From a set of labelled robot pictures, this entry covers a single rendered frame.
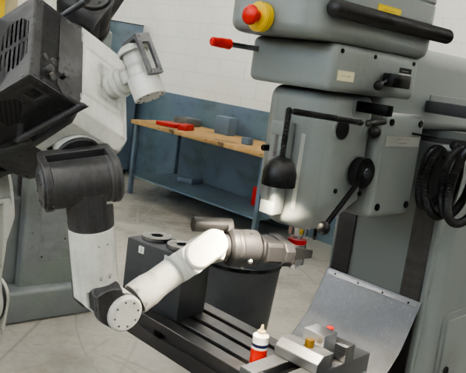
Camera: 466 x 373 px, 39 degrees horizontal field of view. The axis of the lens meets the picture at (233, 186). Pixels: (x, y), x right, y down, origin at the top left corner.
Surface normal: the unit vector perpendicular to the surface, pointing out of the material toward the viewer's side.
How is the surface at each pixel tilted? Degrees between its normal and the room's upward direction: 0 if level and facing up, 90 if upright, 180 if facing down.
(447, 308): 88
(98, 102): 59
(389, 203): 90
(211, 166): 90
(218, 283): 93
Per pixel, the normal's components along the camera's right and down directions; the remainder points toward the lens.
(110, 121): 0.84, -0.34
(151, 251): -0.60, 0.07
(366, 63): 0.69, 0.22
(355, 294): -0.58, -0.42
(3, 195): -0.42, 0.11
